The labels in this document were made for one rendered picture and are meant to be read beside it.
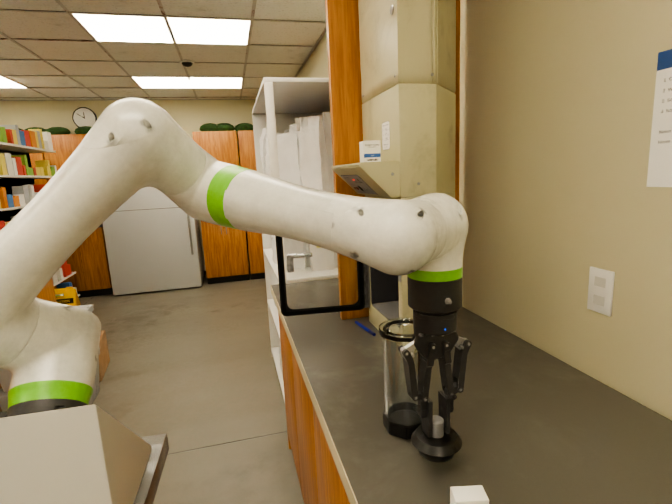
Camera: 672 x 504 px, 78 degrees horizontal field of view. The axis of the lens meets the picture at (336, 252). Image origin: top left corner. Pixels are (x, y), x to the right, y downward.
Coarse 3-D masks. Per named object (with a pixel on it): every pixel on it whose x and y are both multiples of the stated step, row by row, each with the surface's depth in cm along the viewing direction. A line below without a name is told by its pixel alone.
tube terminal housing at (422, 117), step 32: (384, 96) 120; (416, 96) 112; (448, 96) 122; (416, 128) 113; (448, 128) 124; (384, 160) 124; (416, 160) 115; (448, 160) 126; (416, 192) 116; (448, 192) 128; (384, 320) 138
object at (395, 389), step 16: (400, 320) 90; (400, 336) 81; (384, 352) 86; (416, 352) 82; (384, 368) 87; (400, 368) 83; (416, 368) 83; (384, 384) 88; (400, 384) 84; (400, 400) 84; (400, 416) 85; (416, 416) 85
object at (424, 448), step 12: (432, 420) 75; (420, 432) 77; (432, 432) 75; (444, 432) 77; (420, 444) 74; (432, 444) 73; (444, 444) 73; (456, 444) 74; (432, 456) 73; (444, 456) 72
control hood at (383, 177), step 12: (336, 168) 136; (348, 168) 123; (360, 168) 112; (372, 168) 112; (384, 168) 113; (396, 168) 114; (372, 180) 114; (384, 180) 113; (396, 180) 114; (384, 192) 116; (396, 192) 115
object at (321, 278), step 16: (288, 240) 144; (304, 256) 146; (320, 256) 146; (336, 256) 147; (304, 272) 147; (320, 272) 147; (336, 272) 148; (352, 272) 149; (288, 288) 147; (304, 288) 148; (320, 288) 148; (336, 288) 149; (352, 288) 150; (288, 304) 148; (304, 304) 149; (320, 304) 150; (336, 304) 150
